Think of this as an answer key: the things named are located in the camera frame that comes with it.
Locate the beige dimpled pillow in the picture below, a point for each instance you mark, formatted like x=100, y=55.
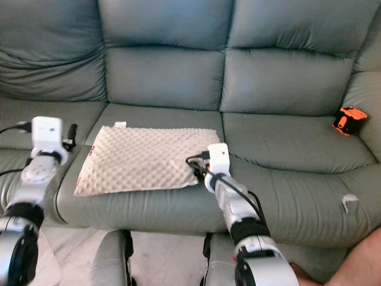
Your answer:
x=143, y=161

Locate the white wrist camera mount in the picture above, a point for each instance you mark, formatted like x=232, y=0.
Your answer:
x=218, y=158
x=46, y=134

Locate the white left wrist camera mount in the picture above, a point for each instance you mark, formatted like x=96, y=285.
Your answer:
x=46, y=134

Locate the silver robot left leg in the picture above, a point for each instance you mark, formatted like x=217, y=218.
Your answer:
x=110, y=262

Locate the person's bare leg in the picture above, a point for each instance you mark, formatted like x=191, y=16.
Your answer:
x=351, y=268

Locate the green leather sofa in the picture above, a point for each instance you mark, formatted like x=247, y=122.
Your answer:
x=166, y=77

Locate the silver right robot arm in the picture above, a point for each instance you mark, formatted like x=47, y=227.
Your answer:
x=235, y=205

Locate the orange and black tape measure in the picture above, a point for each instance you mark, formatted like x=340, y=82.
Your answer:
x=349, y=120

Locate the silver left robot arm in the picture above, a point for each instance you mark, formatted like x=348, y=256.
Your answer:
x=36, y=179

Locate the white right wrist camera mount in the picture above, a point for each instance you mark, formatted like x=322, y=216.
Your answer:
x=218, y=158

